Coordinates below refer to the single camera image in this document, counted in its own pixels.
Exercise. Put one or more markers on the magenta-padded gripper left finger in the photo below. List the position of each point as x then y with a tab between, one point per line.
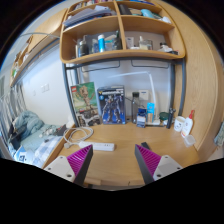
61	165

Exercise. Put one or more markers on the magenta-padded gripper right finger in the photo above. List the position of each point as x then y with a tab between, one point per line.
165	165

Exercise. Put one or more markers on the small clear plastic container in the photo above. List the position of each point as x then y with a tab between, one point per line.
189	140

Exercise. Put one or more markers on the white power strip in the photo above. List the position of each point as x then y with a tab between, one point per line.
98	146

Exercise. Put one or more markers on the white mug with face print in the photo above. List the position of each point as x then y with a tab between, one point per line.
179	124

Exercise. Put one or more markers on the white bottle with red cap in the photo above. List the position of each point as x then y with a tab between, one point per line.
187	126

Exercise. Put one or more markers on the dark green round object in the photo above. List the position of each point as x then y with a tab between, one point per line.
164	116

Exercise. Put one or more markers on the bed with blue-green bedding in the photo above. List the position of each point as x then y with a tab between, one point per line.
30	126

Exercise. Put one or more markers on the small blue carton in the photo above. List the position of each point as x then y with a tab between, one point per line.
141	119

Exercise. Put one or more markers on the light blue retail package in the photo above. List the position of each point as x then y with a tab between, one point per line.
150	111

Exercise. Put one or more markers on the clear bottle with dark lid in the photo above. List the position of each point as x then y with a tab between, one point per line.
135	108

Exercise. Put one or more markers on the green tree figure kit box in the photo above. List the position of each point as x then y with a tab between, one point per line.
83	100

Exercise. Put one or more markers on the white box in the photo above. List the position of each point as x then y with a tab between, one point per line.
143	94

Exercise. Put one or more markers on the white desk lamp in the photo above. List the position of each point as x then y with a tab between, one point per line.
154	90

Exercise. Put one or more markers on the blue robot model kit box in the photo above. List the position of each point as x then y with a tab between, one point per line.
111	105

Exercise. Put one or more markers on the wooden shelf unit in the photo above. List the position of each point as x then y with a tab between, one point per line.
121	55

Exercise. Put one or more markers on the white wall socket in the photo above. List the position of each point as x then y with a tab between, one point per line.
45	88

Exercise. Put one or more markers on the wooden wall shelf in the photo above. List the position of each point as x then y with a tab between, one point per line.
50	30

